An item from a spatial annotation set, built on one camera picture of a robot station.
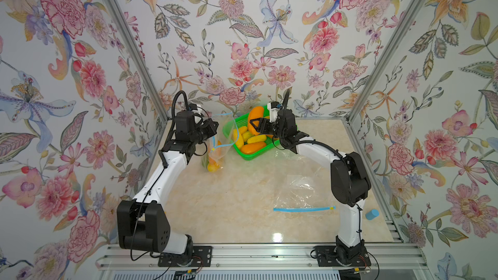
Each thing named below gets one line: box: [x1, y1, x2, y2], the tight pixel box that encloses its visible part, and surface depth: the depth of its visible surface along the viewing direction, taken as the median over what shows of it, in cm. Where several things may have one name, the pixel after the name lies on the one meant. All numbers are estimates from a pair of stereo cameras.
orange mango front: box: [241, 141, 266, 155], surface depth 100 cm
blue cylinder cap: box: [365, 208, 380, 221], surface depth 82 cm
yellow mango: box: [232, 128, 245, 148], surface depth 105 cm
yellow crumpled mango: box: [247, 134, 268, 144], surface depth 108 cm
